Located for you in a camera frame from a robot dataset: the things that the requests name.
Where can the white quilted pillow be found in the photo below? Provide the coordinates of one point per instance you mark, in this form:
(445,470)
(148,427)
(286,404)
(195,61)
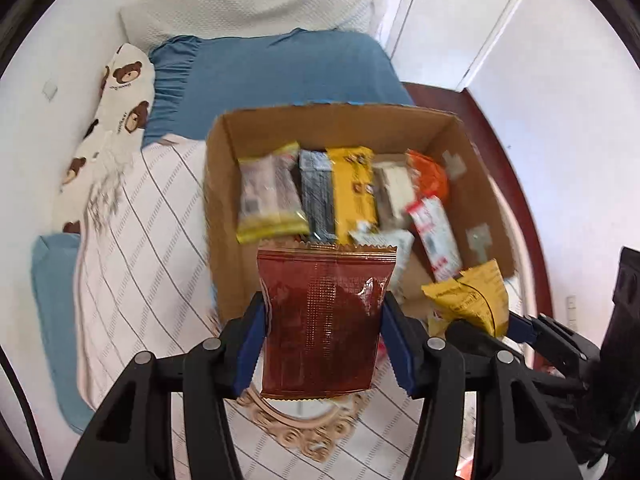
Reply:
(250,5)

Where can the red white label packet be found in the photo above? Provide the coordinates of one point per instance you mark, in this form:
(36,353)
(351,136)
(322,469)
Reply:
(434,240)

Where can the cream white snack packet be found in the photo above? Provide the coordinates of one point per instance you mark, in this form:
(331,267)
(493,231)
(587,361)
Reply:
(392,195)

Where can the white diamond-pattern floral cloth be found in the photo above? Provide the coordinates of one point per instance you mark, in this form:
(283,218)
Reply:
(150,260)

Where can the bear print blanket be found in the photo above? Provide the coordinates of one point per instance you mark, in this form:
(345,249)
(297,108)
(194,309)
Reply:
(120,105)

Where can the black and yellow snack packet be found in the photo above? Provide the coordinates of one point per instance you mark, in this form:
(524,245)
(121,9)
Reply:
(352,190)

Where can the blue pillow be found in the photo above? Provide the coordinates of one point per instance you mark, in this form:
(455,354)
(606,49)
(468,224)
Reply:
(50,310)

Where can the white door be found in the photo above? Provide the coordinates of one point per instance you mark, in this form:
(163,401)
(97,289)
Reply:
(450,20)

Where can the cardboard box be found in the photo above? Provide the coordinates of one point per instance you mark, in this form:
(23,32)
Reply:
(227,185)

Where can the white wall socket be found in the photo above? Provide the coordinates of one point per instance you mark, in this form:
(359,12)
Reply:
(571,305)
(50,91)

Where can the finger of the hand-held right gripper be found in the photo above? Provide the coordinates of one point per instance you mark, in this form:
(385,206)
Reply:
(520,327)
(470,335)

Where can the brown foil snack packet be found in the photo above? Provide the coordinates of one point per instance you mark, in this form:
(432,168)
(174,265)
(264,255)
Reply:
(320,320)

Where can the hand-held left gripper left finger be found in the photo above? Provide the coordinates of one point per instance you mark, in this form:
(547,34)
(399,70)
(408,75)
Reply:
(250,345)

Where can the white grey snack packet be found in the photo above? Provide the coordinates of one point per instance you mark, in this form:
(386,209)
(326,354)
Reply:
(402,255)

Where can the orange snack packet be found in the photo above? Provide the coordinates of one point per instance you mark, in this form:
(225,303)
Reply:
(427,175)

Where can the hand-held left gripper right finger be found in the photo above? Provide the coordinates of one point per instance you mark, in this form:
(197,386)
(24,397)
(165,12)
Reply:
(400,350)

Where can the clear yellow-edged bread packet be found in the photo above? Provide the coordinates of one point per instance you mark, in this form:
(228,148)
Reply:
(267,195)

